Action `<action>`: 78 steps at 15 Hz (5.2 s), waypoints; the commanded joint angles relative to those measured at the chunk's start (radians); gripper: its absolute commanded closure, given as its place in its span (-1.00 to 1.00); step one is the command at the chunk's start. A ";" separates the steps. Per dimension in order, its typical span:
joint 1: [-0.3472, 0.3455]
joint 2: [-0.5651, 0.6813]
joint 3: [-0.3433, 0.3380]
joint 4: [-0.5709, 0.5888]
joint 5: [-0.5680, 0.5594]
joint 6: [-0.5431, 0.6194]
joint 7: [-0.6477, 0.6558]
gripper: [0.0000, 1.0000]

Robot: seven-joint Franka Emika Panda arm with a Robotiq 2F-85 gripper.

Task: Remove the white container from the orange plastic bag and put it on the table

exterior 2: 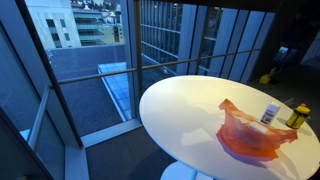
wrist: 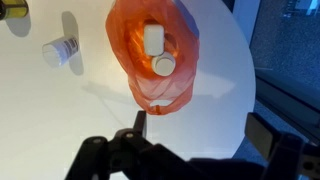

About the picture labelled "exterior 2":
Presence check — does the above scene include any white bottle with barcode label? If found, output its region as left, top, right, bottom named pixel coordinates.
left=259, top=102, right=281, bottom=126

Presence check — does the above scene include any dark window mullion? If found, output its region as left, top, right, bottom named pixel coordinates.
left=132, top=0, right=145, bottom=101

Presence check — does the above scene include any yellow dustpan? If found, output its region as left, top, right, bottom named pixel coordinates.
left=258, top=73, right=272, bottom=85

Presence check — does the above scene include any orange plastic bag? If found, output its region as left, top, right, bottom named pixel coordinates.
left=215, top=98, right=299, bottom=163

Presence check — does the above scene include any yellow lidded dark jar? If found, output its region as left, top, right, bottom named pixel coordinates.
left=285, top=103, right=311, bottom=130

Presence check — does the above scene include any white table pedestal base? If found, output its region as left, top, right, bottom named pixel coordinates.
left=159, top=161, right=214, bottom=180

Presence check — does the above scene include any grey metal handrail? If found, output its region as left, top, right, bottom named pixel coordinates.
left=57, top=47, right=263, bottom=85

